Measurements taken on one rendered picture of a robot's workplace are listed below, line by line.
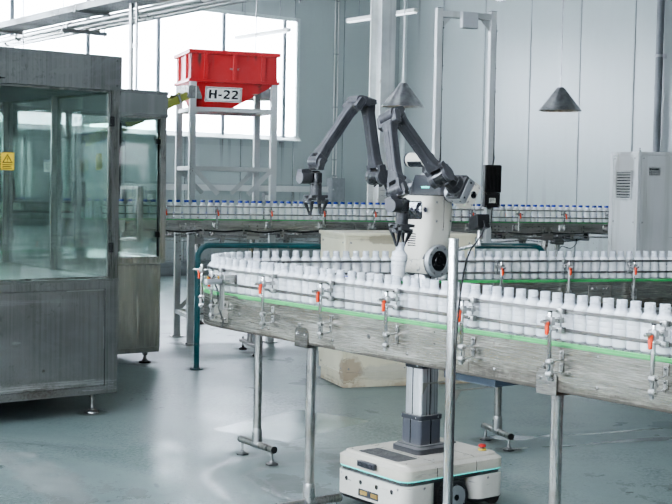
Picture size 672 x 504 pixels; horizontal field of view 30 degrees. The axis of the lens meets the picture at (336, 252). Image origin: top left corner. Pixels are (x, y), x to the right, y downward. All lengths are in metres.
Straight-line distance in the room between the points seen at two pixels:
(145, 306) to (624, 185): 4.29
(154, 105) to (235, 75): 1.62
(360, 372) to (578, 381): 5.28
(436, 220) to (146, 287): 5.08
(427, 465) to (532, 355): 1.45
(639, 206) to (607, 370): 6.86
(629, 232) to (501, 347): 6.62
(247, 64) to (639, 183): 3.85
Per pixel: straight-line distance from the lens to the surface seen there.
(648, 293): 7.99
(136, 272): 10.62
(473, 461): 6.08
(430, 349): 5.00
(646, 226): 11.22
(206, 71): 12.03
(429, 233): 5.94
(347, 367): 9.59
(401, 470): 5.83
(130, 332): 10.64
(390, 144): 5.55
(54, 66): 8.19
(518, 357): 4.65
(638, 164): 11.16
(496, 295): 4.76
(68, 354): 8.29
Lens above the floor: 1.53
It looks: 3 degrees down
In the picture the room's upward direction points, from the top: 1 degrees clockwise
